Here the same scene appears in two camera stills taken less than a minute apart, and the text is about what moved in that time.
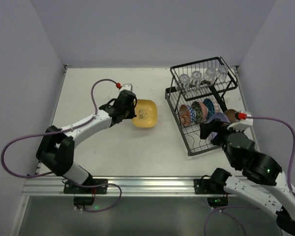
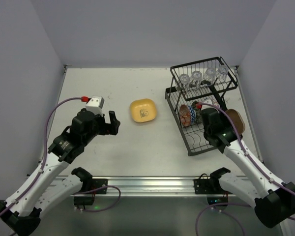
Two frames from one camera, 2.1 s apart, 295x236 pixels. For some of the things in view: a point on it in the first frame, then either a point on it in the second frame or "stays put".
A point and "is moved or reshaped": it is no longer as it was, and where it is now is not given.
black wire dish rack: [196, 97] stays put
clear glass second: [196, 75] stays put
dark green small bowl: [198, 111] stays put
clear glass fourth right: [222, 70] stays put
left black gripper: [129, 105] → [106, 126]
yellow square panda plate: [146, 112] is moved or reshaped
